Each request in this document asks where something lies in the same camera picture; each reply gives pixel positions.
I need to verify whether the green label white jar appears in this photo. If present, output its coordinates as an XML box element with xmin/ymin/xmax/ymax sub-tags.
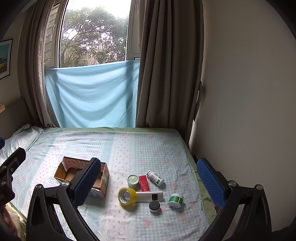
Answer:
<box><xmin>168</xmin><ymin>193</ymin><xmax>184</xmax><ymax>208</ymax></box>

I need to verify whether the white pill bottle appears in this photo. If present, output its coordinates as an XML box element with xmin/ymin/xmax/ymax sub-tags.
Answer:
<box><xmin>147</xmin><ymin>170</ymin><xmax>165</xmax><ymax>186</ymax></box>

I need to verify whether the black lid small jar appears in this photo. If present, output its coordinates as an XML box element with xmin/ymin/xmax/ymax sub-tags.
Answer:
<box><xmin>149</xmin><ymin>200</ymin><xmax>161</xmax><ymax>213</ymax></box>

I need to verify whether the red small box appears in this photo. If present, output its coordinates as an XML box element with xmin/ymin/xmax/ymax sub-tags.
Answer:
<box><xmin>139</xmin><ymin>175</ymin><xmax>150</xmax><ymax>192</ymax></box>

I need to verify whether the white remote control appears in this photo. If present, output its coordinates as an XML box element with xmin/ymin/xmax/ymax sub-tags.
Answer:
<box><xmin>136</xmin><ymin>191</ymin><xmax>164</xmax><ymax>202</ymax></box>

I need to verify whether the pale green lid jar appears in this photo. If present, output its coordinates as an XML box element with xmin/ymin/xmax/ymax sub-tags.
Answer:
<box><xmin>127</xmin><ymin>174</ymin><xmax>139</xmax><ymax>189</ymax></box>

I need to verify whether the yellow tape roll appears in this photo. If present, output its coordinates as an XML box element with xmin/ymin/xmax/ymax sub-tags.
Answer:
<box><xmin>117</xmin><ymin>188</ymin><xmax>137</xmax><ymax>206</ymax></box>

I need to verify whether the person left hand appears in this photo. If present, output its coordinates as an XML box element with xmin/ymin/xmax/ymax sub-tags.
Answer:
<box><xmin>1</xmin><ymin>205</ymin><xmax>18</xmax><ymax>236</ymax></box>

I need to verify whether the green mattress cover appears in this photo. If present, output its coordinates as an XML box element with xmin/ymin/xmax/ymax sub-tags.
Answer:
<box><xmin>44</xmin><ymin>127</ymin><xmax>216</xmax><ymax>224</ymax></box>

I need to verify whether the pillow in floral case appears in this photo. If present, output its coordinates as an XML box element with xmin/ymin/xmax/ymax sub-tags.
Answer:
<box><xmin>0</xmin><ymin>124</ymin><xmax>44</xmax><ymax>164</ymax></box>

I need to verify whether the wooden headboard shelf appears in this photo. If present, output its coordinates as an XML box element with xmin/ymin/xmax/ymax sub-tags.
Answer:
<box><xmin>0</xmin><ymin>104</ymin><xmax>6</xmax><ymax>113</ymax></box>

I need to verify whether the cardboard box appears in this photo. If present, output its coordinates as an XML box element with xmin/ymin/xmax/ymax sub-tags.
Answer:
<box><xmin>54</xmin><ymin>157</ymin><xmax>109</xmax><ymax>198</ymax></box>

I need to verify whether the checkered floral bed sheet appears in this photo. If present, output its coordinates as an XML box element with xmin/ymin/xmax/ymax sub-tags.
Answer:
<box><xmin>12</xmin><ymin>131</ymin><xmax>209</xmax><ymax>240</ymax></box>

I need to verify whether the left brown curtain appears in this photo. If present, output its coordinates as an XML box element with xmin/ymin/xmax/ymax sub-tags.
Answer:
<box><xmin>18</xmin><ymin>1</ymin><xmax>68</xmax><ymax>127</ymax></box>

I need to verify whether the brown curtain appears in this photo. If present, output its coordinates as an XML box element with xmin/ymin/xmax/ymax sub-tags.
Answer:
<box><xmin>18</xmin><ymin>1</ymin><xmax>68</xmax><ymax>127</ymax></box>
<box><xmin>136</xmin><ymin>1</ymin><xmax>204</xmax><ymax>142</ymax></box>

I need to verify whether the light blue hanging cloth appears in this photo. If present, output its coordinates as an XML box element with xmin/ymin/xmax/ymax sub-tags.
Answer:
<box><xmin>44</xmin><ymin>60</ymin><xmax>139</xmax><ymax>128</ymax></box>

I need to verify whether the right brown curtain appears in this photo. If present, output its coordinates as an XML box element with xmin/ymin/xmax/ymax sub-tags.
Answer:
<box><xmin>136</xmin><ymin>1</ymin><xmax>204</xmax><ymax>142</ymax></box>

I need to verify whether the framed wall picture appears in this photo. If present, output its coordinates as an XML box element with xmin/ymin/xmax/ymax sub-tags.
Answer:
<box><xmin>0</xmin><ymin>39</ymin><xmax>13</xmax><ymax>79</ymax></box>

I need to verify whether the window with frame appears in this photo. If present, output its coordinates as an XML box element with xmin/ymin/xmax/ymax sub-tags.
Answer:
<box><xmin>44</xmin><ymin>1</ymin><xmax>140</xmax><ymax>68</ymax></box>

